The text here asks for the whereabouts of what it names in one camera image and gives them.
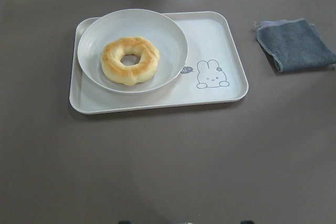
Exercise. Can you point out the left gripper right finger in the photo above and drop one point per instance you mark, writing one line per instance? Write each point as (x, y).
(247, 222)

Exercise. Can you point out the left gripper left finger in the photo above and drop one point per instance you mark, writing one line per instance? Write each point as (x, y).
(124, 222)

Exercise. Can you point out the cream serving tray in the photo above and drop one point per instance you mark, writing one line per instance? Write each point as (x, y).
(213, 72)

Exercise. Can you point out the grey folded cloth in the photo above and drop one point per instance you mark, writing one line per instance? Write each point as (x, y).
(294, 45)

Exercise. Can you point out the white round plate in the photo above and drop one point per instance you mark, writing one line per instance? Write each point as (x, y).
(160, 30)

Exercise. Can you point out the golden ring doughnut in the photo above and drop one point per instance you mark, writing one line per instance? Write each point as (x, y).
(116, 71)

